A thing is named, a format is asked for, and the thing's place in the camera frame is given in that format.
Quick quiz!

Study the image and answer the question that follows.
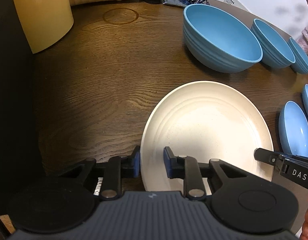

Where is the blue deep bowl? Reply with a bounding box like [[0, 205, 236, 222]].
[[287, 37, 308, 74], [183, 4, 263, 74], [251, 18, 296, 69]]

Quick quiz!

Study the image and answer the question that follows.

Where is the yellow cylindrical kettle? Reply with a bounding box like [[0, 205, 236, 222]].
[[13, 0, 74, 54]]

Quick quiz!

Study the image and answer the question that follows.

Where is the cream round plate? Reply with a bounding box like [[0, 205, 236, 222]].
[[140, 81, 273, 191]]

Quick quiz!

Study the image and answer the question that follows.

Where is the black paper gift bag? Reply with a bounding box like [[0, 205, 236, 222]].
[[0, 0, 43, 206]]

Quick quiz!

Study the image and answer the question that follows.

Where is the white board on wall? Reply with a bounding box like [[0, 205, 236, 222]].
[[224, 0, 249, 12]]

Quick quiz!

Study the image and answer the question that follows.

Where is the blue shallow bowl large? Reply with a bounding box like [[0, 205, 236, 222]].
[[278, 101, 308, 157]]

